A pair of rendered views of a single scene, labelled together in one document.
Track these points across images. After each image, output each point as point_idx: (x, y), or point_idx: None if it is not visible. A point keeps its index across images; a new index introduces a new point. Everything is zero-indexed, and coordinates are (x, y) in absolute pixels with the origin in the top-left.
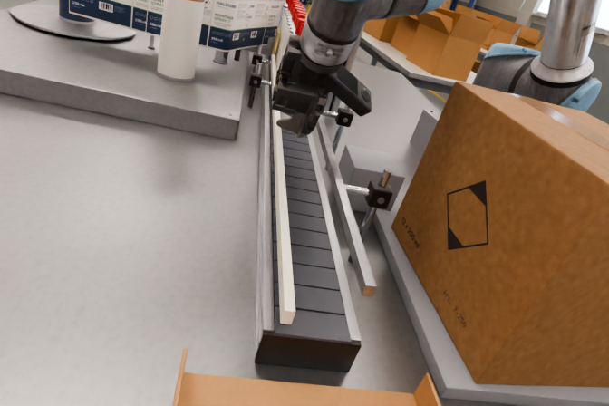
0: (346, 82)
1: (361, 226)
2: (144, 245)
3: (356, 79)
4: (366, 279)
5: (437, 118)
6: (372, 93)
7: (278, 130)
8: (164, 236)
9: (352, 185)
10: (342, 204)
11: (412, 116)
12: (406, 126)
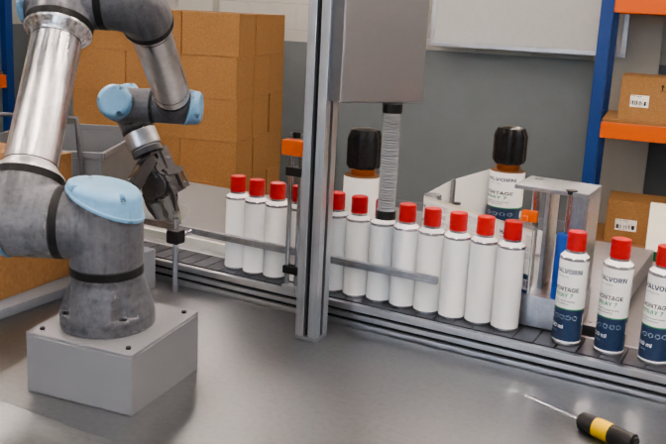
0: (134, 169)
1: None
2: (149, 237)
3: (138, 172)
4: None
5: (162, 305)
6: (434, 434)
7: (195, 238)
8: (151, 240)
9: None
10: None
11: (297, 434)
12: (252, 396)
